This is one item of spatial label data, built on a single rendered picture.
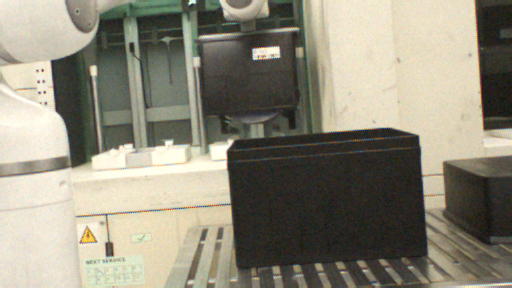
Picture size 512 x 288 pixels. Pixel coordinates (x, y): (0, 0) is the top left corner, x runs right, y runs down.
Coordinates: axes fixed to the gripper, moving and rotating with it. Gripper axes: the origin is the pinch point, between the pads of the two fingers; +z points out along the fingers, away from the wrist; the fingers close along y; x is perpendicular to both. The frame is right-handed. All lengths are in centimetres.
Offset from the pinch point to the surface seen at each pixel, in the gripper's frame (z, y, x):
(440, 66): -31, 38, -18
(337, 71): -37.3, 17.8, -17.2
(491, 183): -71, 36, -36
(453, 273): -87, 27, -45
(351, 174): -77, 16, -33
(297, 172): -77, 9, -32
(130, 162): -15.1, -28.3, -33.3
